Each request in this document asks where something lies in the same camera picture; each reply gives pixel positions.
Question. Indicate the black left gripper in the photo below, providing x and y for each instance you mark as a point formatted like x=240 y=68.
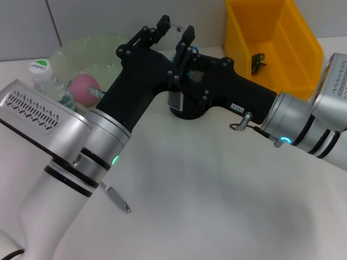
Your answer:
x=138 y=78

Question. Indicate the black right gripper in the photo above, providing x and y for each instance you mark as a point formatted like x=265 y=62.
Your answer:
x=238 y=92

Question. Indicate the transparent plastic ruler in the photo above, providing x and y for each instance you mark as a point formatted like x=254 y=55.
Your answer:
x=174 y=33

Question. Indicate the blue scissors with sheath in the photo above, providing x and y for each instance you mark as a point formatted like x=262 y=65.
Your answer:
x=195 y=49

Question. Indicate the green plastic wrapper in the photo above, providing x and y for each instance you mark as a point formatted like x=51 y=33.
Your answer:
x=257 y=62

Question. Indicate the pink peach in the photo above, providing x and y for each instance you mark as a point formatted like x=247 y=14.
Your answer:
x=81 y=90

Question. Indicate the clear water bottle green label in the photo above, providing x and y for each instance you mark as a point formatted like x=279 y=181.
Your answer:
x=46 y=78

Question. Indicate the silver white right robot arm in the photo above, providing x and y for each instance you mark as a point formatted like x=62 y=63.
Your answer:
x=292 y=122

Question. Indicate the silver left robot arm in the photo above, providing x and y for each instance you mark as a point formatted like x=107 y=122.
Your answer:
x=54 y=195

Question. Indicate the black mesh pen holder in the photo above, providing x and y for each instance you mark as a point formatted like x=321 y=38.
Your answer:
x=189 y=115

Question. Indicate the green glass fruit plate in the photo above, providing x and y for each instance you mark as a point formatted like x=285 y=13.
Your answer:
x=81 y=51

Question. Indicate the silver ballpoint pen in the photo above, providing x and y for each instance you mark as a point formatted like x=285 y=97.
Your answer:
x=119 y=201

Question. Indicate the yellow plastic bin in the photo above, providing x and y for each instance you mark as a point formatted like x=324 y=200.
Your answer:
x=284 y=40

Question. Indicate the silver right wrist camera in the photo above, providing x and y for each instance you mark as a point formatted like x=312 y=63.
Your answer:
x=336 y=92

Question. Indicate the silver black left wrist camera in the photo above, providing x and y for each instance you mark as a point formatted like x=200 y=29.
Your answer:
x=40 y=116

